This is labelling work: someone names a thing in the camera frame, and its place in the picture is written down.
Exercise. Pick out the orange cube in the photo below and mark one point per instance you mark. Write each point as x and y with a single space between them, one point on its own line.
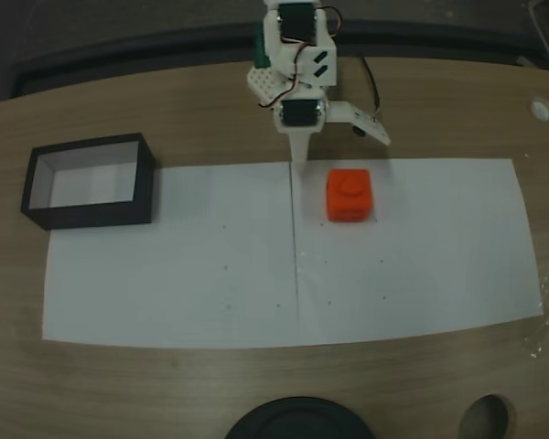
350 201

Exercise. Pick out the dark box with white inside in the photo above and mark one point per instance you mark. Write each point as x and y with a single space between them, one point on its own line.
145 192

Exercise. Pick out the green table clamp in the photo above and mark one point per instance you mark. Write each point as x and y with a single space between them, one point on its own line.
261 50

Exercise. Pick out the white paper sheet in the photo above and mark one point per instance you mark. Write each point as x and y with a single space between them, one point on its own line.
164 283
439 274

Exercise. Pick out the small white round cap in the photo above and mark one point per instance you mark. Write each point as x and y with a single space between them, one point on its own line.
541 109

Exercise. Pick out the black round object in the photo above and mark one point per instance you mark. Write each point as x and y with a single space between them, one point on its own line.
299 420

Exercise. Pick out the white wrist camera mount plate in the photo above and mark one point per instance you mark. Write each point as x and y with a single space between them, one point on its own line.
357 120

